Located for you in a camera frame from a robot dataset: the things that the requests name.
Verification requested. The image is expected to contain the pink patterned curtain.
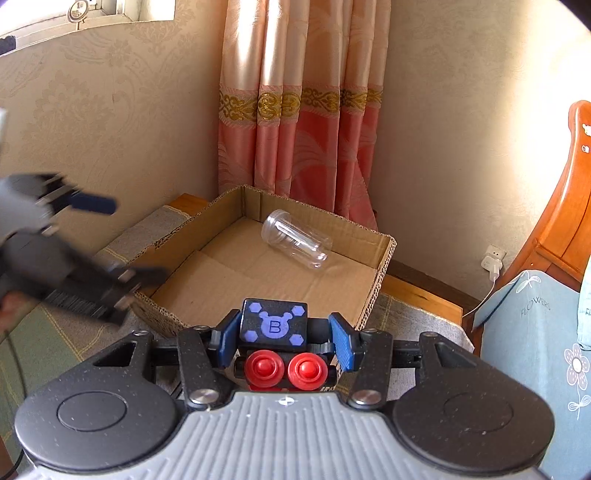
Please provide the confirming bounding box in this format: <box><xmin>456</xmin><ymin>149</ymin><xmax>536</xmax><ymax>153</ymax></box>
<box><xmin>218</xmin><ymin>0</ymin><xmax>392</xmax><ymax>228</ymax></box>

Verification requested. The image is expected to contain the light blue floral bedsheet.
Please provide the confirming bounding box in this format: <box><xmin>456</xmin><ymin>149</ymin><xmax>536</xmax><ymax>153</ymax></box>
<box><xmin>473</xmin><ymin>270</ymin><xmax>590</xmax><ymax>479</ymax></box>

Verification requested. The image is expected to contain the black blue toy robot block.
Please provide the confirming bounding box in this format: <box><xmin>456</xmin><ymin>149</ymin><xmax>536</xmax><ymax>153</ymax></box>
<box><xmin>233</xmin><ymin>298</ymin><xmax>337</xmax><ymax>391</ymax></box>

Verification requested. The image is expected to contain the wooden bed headboard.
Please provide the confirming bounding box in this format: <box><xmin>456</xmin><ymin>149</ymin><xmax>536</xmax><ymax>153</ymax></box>
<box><xmin>475</xmin><ymin>100</ymin><xmax>591</xmax><ymax>351</ymax></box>

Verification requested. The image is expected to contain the open cardboard box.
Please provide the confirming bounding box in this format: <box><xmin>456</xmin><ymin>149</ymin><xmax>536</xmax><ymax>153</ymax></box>
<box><xmin>132</xmin><ymin>186</ymin><xmax>396</xmax><ymax>337</ymax></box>

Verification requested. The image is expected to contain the window frame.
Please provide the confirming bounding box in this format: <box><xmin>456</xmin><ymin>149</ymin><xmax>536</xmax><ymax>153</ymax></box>
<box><xmin>0</xmin><ymin>0</ymin><xmax>176</xmax><ymax>55</ymax></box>

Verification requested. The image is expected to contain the clear plastic jar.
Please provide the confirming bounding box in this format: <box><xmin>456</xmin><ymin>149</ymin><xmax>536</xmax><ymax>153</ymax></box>
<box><xmin>262</xmin><ymin>209</ymin><xmax>332</xmax><ymax>269</ymax></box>

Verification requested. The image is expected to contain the white wall charger plug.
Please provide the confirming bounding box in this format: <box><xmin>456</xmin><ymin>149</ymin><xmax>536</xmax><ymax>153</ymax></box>
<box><xmin>481</xmin><ymin>245</ymin><xmax>507</xmax><ymax>283</ymax></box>

